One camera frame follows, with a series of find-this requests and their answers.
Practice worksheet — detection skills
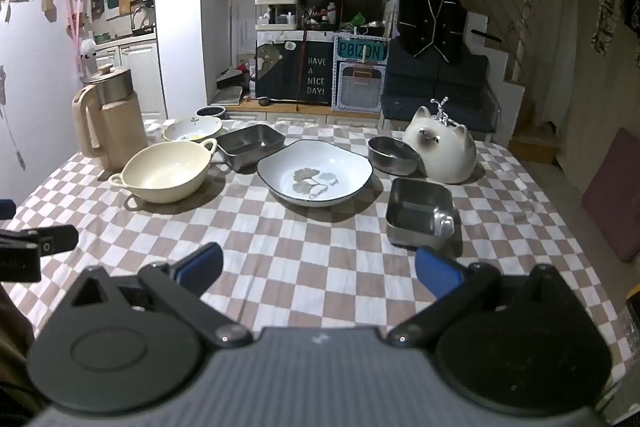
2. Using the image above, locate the pink ribbon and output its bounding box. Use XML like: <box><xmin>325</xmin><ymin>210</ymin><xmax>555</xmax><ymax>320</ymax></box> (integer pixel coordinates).
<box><xmin>64</xmin><ymin>0</ymin><xmax>86</xmax><ymax>52</ymax></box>

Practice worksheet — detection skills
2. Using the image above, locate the lemon print bowl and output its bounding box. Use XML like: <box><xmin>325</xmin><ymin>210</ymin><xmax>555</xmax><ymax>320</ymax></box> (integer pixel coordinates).
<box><xmin>162</xmin><ymin>116</ymin><xmax>223</xmax><ymax>142</ymax></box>

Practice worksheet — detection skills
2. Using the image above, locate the square steel container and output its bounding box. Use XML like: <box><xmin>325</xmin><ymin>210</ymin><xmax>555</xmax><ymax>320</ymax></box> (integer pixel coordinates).
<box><xmin>385</xmin><ymin>178</ymin><xmax>456</xmax><ymax>250</ymax></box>

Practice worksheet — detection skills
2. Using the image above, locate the grey folded box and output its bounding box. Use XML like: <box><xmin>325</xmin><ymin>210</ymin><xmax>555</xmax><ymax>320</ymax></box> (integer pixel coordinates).
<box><xmin>216</xmin><ymin>67</ymin><xmax>251</xmax><ymax>105</ymax></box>

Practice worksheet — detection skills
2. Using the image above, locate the white staircase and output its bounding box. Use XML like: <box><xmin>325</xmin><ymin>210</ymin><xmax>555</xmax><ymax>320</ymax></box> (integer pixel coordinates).
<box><xmin>465</xmin><ymin>0</ymin><xmax>566</xmax><ymax>165</ymax></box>

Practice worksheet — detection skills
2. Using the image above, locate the white ceramic cat pot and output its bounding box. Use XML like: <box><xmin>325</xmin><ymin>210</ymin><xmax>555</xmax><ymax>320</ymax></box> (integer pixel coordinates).
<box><xmin>403</xmin><ymin>97</ymin><xmax>477</xmax><ymax>184</ymax></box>

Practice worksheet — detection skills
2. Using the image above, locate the brown checkered tablecloth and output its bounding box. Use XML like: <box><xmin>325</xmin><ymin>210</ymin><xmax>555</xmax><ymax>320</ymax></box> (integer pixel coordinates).
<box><xmin>0</xmin><ymin>117</ymin><xmax>632</xmax><ymax>388</ymax></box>

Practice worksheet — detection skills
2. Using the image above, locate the teal licence plate sign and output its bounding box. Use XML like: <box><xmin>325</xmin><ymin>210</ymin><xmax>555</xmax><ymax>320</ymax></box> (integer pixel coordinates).
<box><xmin>336</xmin><ymin>41</ymin><xmax>388</xmax><ymax>62</ymax></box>

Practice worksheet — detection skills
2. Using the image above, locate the black kitchen appliance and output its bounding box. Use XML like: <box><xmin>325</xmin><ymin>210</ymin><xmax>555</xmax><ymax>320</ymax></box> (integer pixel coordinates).
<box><xmin>131</xmin><ymin>0</ymin><xmax>156</xmax><ymax>36</ymax></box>

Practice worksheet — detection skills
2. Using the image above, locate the round steel bowl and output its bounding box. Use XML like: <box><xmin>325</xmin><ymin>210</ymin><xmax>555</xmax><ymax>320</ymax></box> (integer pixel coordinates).
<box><xmin>367</xmin><ymin>136</ymin><xmax>421</xmax><ymax>176</ymax></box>

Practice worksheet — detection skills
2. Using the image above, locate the person's left forearm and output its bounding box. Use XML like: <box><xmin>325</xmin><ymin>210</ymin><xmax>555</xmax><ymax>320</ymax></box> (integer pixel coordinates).
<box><xmin>0</xmin><ymin>284</ymin><xmax>46</xmax><ymax>413</ymax></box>

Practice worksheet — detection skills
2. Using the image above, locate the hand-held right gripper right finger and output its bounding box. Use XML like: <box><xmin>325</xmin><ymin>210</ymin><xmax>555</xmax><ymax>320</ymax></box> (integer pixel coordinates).
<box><xmin>387</xmin><ymin>246</ymin><xmax>571</xmax><ymax>348</ymax></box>

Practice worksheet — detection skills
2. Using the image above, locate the black vest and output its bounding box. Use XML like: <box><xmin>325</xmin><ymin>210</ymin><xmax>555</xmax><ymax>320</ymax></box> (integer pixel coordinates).
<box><xmin>397</xmin><ymin>0</ymin><xmax>468</xmax><ymax>64</ymax></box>

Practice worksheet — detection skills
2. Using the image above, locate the white pegboard box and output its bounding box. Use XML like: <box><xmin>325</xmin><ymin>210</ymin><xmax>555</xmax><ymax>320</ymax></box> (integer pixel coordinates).
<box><xmin>332</xmin><ymin>34</ymin><xmax>388</xmax><ymax>115</ymax></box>

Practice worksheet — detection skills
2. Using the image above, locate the white shelf rack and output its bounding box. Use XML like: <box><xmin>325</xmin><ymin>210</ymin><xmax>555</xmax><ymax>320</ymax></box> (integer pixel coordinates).
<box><xmin>255</xmin><ymin>0</ymin><xmax>301</xmax><ymax>30</ymax></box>

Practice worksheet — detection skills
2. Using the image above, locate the pink cushion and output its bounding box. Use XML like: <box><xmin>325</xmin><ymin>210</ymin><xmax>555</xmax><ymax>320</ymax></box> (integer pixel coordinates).
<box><xmin>581</xmin><ymin>127</ymin><xmax>640</xmax><ymax>263</ymax></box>

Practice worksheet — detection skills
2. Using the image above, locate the beige electric kettle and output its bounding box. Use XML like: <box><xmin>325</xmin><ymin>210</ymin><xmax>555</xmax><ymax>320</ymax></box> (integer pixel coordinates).
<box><xmin>72</xmin><ymin>63</ymin><xmax>149</xmax><ymax>172</ymax></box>

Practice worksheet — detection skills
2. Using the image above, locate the dark blue sofa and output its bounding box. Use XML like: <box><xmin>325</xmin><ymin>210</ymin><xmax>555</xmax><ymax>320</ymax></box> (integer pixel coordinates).
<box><xmin>381</xmin><ymin>41</ymin><xmax>501</xmax><ymax>142</ymax></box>

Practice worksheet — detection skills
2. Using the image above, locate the rectangular steel tray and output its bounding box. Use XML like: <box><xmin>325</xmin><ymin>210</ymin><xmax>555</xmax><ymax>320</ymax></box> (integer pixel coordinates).
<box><xmin>216</xmin><ymin>124</ymin><xmax>286</xmax><ymax>172</ymax></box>

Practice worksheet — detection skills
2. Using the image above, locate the cream two-handled bowl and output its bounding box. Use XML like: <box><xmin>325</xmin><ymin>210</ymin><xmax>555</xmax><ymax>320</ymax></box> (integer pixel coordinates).
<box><xmin>109</xmin><ymin>138</ymin><xmax>219</xmax><ymax>204</ymax></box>

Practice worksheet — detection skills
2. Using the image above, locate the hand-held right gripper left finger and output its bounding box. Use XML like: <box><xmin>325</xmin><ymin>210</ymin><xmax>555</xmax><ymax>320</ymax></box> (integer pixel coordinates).
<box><xmin>67</xmin><ymin>242</ymin><xmax>253</xmax><ymax>350</ymax></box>

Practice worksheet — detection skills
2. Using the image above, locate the black printed banner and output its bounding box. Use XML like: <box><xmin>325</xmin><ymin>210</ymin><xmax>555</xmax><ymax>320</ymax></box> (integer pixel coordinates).
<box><xmin>255</xmin><ymin>39</ymin><xmax>335</xmax><ymax>104</ymax></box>

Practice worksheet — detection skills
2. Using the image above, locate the low wooden drawer cabinet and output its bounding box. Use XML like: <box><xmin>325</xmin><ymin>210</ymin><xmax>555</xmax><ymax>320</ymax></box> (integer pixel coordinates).
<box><xmin>220</xmin><ymin>99</ymin><xmax>381</xmax><ymax>125</ymax></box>

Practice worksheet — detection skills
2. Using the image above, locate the white leaf print plate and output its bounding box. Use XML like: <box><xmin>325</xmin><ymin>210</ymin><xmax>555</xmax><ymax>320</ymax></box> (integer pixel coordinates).
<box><xmin>256</xmin><ymin>139</ymin><xmax>375</xmax><ymax>208</ymax></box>

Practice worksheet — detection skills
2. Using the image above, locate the white kitchen base cabinet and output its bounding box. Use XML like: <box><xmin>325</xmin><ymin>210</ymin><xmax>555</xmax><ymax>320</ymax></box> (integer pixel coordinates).
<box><xmin>92</xmin><ymin>39</ymin><xmax>168</xmax><ymax>120</ymax></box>

